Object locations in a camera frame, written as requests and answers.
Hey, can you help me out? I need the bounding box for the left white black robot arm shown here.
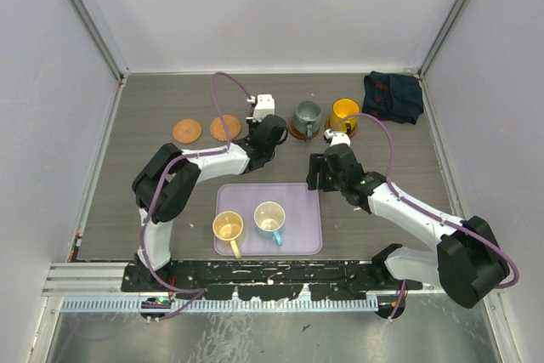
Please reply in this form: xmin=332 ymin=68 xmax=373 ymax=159
xmin=132 ymin=115 xmax=287 ymax=292

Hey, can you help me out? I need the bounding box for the wooden coaster back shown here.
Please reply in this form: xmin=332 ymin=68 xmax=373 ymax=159
xmin=289 ymin=117 xmax=318 ymax=140

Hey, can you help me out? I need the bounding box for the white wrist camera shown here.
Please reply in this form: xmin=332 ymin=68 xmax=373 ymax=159
xmin=324 ymin=128 xmax=351 ymax=147
xmin=246 ymin=94 xmax=275 ymax=122

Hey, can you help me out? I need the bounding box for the woven rattan coaster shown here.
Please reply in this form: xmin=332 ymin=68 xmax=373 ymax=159
xmin=173 ymin=118 xmax=201 ymax=144
xmin=210 ymin=115 xmax=242 ymax=142

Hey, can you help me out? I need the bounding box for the wooden coaster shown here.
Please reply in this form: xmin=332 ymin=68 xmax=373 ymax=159
xmin=325 ymin=116 xmax=358 ymax=138
xmin=289 ymin=117 xmax=318 ymax=140

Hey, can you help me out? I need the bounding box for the grey slotted cable duct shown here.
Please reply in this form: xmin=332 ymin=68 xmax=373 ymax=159
xmin=60 ymin=296 xmax=379 ymax=314

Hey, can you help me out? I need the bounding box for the grey green cup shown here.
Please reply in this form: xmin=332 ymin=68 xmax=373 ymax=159
xmin=292 ymin=100 xmax=321 ymax=140

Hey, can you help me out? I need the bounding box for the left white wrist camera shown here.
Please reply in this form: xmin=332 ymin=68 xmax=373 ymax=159
xmin=246 ymin=94 xmax=275 ymax=122

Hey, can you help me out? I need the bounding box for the white cup blue handle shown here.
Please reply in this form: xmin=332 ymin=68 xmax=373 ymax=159
xmin=254 ymin=201 xmax=286 ymax=247

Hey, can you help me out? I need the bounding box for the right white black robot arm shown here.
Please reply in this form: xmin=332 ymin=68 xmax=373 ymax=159
xmin=306 ymin=144 xmax=511 ymax=309

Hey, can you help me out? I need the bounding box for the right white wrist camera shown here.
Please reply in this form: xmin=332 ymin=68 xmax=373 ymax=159
xmin=324 ymin=128 xmax=351 ymax=147

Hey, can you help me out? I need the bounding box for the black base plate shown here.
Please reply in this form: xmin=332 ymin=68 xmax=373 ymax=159
xmin=121 ymin=258 xmax=424 ymax=301

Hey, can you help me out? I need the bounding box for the cream yellow cup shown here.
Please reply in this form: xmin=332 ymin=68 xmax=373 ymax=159
xmin=212 ymin=211 xmax=244 ymax=259

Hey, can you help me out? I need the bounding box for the dark blue folded cloth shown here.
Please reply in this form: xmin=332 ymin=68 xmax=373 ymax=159
xmin=361 ymin=71 xmax=424 ymax=125

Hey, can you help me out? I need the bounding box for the lilac plastic tray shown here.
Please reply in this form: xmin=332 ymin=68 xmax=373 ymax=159
xmin=216 ymin=183 xmax=322 ymax=258

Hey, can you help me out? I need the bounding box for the aluminium rail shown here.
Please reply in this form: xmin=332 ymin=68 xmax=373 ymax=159
xmin=41 ymin=258 xmax=506 ymax=297

